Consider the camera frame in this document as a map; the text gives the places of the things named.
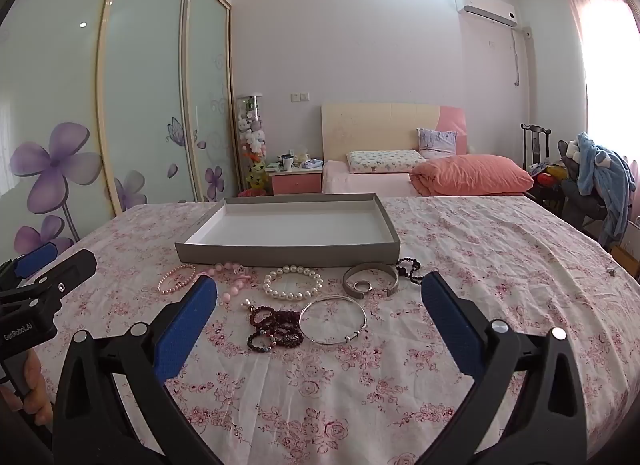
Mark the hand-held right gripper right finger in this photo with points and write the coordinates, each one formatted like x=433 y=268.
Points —
x=450 y=325

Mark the person's left hand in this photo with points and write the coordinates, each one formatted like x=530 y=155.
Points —
x=42 y=390

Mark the folded coral quilt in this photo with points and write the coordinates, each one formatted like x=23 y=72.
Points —
x=470 y=172

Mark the grey shallow cardboard tray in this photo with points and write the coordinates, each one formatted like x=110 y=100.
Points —
x=290 y=225

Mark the dark wooden chair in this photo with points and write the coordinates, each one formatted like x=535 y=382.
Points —
x=536 y=140

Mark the cardboard box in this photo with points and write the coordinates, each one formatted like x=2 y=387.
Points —
x=627 y=260

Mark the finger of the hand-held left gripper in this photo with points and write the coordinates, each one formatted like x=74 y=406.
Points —
x=70 y=267
x=35 y=260

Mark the pink floral bedsheet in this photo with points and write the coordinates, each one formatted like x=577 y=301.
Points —
x=500 y=255

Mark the white air conditioner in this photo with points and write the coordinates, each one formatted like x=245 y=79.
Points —
x=485 y=5

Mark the pink bed with headboard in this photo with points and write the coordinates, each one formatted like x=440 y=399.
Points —
x=370 y=125

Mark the floral sliding door wardrobe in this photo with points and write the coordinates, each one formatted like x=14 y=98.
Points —
x=145 y=70

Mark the patterned white pillow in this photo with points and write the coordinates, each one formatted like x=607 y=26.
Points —
x=385 y=160

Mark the glass cylinder of plush toys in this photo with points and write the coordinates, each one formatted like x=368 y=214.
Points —
x=250 y=135

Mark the red waste bin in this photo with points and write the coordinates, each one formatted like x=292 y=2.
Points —
x=249 y=193

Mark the white wall switch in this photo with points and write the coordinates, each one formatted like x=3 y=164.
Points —
x=300 y=96

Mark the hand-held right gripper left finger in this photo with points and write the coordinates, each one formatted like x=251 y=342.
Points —
x=187 y=317

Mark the thin silver bangle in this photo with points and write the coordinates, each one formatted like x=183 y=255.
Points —
x=350 y=339

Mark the pile of colourful toys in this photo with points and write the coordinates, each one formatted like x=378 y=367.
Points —
x=550 y=172

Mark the wide silver cuff bangle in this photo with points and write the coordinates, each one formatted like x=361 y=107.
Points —
x=370 y=267

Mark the lilac pillow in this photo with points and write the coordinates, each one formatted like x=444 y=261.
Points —
x=437 y=140

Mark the pink nightstand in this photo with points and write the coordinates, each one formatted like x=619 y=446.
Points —
x=295 y=182

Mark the pink curtain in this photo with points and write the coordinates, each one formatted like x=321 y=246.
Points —
x=600 y=70

